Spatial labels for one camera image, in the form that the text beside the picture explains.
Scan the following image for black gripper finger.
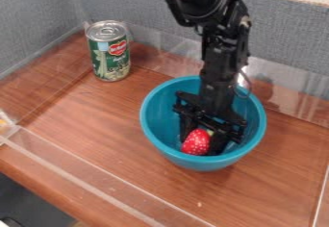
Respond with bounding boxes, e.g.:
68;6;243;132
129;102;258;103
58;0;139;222
207;132;231;156
180;115;198;141

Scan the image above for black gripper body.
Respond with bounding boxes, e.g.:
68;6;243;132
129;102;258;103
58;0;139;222
172;91;247;143

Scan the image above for red toy strawberry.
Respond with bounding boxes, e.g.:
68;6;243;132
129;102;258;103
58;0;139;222
180;128;214;156

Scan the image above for blue plastic bowl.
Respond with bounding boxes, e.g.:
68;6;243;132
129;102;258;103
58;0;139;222
140;76;267;171

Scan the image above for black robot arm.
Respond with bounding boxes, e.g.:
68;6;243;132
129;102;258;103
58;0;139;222
165;0;251;156

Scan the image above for clear acrylic barrier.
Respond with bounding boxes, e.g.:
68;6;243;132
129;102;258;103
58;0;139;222
0;110;212;227

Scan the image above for green vegetable can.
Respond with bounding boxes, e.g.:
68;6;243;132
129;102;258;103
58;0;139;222
84;20;131;82

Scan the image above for black cable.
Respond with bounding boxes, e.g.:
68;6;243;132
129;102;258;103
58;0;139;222
232;68;254;100

